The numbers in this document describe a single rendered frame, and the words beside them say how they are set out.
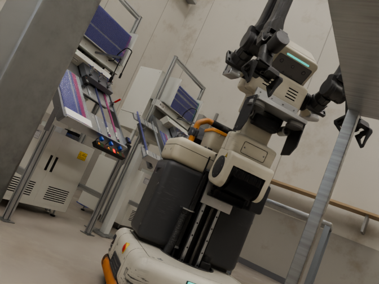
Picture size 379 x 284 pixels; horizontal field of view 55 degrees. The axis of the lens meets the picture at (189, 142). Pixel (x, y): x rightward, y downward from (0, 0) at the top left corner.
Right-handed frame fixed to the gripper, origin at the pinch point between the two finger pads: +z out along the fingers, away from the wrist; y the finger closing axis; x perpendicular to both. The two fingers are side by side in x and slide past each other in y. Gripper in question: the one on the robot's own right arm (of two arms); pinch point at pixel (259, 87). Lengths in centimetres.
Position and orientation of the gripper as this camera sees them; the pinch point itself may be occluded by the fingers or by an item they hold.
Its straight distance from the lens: 130.4
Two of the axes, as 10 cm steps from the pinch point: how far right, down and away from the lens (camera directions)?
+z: -2.5, 8.1, -5.4
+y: 8.1, 4.7, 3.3
